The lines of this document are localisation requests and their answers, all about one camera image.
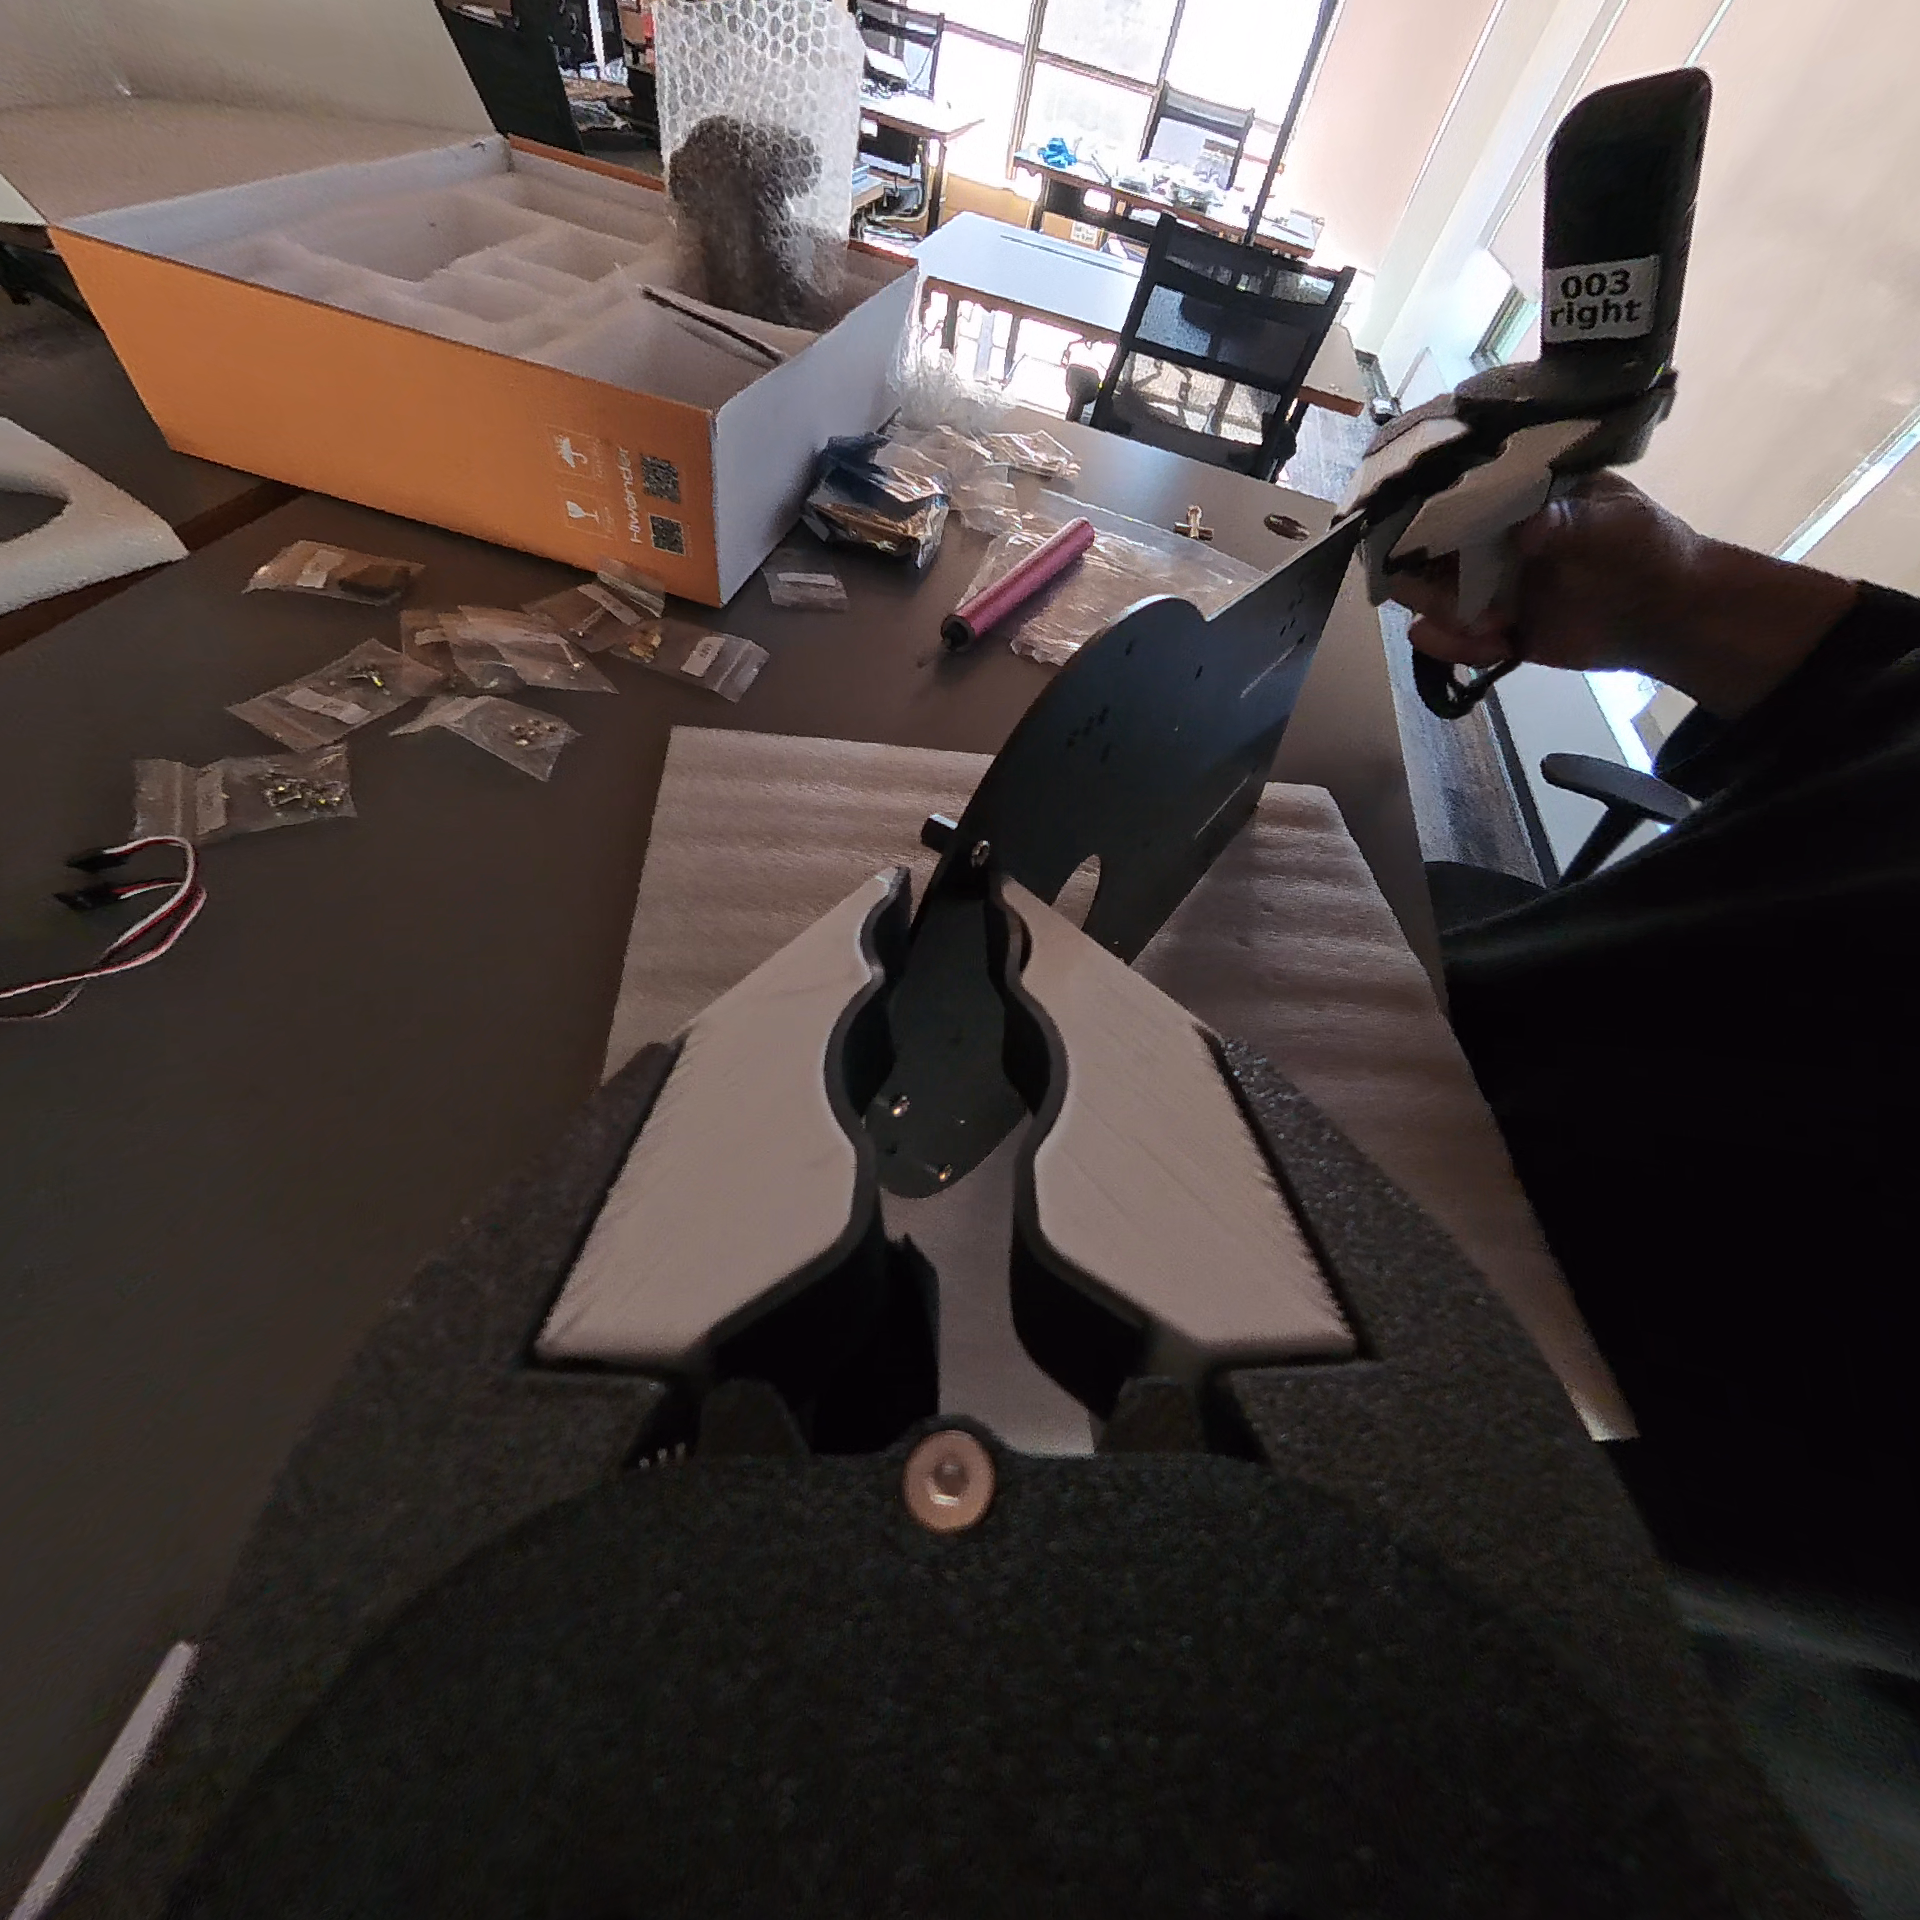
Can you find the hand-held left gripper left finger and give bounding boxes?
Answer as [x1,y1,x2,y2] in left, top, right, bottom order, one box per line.
[534,872,918,1427]

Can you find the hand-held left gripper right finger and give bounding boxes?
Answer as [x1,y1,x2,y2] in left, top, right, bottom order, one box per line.
[996,873,1363,1423]

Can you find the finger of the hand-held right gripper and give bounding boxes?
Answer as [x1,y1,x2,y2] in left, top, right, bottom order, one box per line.
[1370,463,1551,607]
[1354,410,1556,530]

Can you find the black metal chassis plate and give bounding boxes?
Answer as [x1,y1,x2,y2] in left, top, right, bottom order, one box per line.
[862,517,1375,1202]

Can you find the person's right forearm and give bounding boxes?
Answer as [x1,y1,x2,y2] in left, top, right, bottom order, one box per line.
[1710,527,1920,783]

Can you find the cluttered office desk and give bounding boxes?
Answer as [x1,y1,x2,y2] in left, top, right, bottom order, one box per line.
[434,0,664,154]

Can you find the person's right hand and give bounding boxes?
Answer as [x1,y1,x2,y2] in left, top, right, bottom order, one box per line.
[1411,473,1737,682]

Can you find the white roller blinds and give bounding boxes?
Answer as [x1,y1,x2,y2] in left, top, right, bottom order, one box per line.
[1335,0,1920,601]

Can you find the black mesh office chair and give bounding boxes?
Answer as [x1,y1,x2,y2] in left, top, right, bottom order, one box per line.
[1068,215,1361,484]

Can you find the large clear plastic bag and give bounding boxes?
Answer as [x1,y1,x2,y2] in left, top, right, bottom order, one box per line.
[1008,517,1256,665]

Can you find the white foam sheet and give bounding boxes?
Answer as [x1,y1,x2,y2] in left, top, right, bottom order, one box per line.
[600,725,1638,1466]

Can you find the pink screwdriver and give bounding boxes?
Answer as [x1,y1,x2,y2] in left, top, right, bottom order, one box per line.
[937,517,1095,653]

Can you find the white office table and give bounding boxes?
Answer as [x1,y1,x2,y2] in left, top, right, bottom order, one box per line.
[913,210,1404,429]

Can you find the crumpled clear plastic wrap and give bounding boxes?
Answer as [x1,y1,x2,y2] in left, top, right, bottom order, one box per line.
[886,424,1087,537]

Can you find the tall bright window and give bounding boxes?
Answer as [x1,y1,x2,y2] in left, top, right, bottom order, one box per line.
[855,0,1345,175]

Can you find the blue foil bag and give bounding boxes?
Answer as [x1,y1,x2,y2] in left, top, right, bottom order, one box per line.
[801,432,952,576]

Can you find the scattered small screw bags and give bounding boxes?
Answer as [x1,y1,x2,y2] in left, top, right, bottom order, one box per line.
[132,537,854,848]

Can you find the bubble wrapped dark part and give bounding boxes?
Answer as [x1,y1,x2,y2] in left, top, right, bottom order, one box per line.
[650,0,873,329]

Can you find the orange cardboard box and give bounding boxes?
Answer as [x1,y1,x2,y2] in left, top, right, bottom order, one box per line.
[48,132,922,608]

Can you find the white foam insert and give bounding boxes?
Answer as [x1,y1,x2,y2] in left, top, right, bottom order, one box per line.
[0,416,193,620]

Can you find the red white servo cable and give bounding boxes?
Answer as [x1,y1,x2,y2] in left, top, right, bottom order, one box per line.
[0,834,208,1025]

